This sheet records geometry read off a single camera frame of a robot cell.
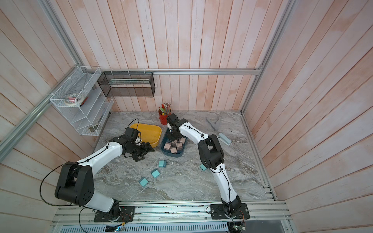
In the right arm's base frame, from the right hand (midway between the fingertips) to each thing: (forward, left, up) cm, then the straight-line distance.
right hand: (172, 137), depth 101 cm
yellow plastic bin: (+5, +17, -3) cm, 18 cm away
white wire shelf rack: (-7, +44, +26) cm, 52 cm away
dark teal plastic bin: (-12, +2, -2) cm, 12 cm away
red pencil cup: (+14, +7, +8) cm, 18 cm away
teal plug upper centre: (-20, +4, 0) cm, 21 cm away
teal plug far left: (-32, +14, -1) cm, 34 cm away
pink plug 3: (-5, -2, 0) cm, 5 cm away
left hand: (-17, +12, +4) cm, 21 cm away
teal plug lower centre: (-26, +8, -1) cm, 27 cm away
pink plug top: (-4, -8, +1) cm, 9 cm away
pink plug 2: (-10, -2, -1) cm, 10 cm away
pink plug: (-7, +3, -1) cm, 7 cm away
